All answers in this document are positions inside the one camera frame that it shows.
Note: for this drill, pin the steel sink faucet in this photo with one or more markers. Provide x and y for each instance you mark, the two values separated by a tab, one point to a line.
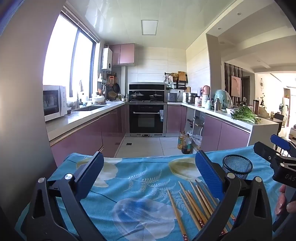
80	98

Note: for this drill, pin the mint green air fryer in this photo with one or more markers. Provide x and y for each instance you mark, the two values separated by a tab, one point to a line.
221	98

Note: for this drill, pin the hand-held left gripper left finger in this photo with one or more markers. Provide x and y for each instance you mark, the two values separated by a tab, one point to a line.
92	172

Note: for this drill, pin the grey refrigerator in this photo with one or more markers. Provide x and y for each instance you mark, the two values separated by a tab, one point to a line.
23	104

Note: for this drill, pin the black integrated stove oven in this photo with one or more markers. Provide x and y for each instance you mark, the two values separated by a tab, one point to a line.
148	118

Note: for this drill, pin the dark sauce bottle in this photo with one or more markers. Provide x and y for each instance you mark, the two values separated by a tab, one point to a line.
186	146

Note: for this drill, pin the pink wall cabinet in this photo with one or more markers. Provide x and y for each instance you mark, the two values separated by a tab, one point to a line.
122	53

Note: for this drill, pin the hanging black frying pan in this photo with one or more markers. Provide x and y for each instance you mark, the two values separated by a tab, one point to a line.
116	88

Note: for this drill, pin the kitchen window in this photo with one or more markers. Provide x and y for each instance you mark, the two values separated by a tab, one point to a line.
64	60

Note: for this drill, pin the clear plastic bag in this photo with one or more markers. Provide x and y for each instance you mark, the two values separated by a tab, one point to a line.
196	141

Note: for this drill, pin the wooden cutting board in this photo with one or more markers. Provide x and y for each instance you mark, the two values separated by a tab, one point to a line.
182	76

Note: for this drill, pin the pink wall picture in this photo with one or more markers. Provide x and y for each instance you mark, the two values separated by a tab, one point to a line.
236	85

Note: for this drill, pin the square ceiling light panel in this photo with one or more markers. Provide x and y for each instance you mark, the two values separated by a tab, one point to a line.
149	27

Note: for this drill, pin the dark dining chair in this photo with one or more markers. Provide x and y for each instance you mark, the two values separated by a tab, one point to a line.
278	119

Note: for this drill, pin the stainless steel steamer pot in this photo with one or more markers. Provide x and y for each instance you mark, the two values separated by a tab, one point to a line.
191	98

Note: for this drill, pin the black mesh utensil holder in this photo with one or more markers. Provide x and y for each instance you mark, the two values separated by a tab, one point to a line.
238	165

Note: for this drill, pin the black pot glass lid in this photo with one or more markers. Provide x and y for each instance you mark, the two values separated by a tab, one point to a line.
156	96
137	96

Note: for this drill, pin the person's right hand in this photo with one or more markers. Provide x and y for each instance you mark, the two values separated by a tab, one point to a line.
281	199

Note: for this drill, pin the white gas water heater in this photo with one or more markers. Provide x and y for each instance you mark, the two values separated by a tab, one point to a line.
107	59

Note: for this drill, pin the round wall clock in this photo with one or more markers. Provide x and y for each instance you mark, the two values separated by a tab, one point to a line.
261	83

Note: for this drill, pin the blue floral tablecloth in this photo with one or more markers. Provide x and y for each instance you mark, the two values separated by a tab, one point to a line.
138	185

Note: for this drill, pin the white lidded pot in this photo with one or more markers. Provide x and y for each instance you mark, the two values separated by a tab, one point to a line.
99	100

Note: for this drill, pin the white microwave oven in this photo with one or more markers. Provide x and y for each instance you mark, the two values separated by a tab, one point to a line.
54	103

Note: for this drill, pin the pink electric kettle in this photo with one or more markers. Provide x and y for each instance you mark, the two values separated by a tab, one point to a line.
205	90

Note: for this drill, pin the woven basket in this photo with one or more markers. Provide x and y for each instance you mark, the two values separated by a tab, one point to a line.
112	95

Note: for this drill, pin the bunch of green vegetables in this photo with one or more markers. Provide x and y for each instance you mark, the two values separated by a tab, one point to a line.
246	114

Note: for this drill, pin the bunch of wooden chopsticks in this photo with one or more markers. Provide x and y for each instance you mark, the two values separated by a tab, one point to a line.
196	204

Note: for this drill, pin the pink kitchen base cabinet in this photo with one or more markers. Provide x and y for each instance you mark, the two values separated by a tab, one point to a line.
92	136
215	132

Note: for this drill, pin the black wall rack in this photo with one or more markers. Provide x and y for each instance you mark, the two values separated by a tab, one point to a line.
179	85

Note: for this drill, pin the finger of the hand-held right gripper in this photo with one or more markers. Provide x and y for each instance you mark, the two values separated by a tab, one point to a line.
280	141
263	150

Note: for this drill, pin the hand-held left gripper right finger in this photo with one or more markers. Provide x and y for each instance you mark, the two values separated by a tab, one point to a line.
208	172

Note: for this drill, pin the stainless steel thermos bottle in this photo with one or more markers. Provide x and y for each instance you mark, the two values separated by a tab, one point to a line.
217	105

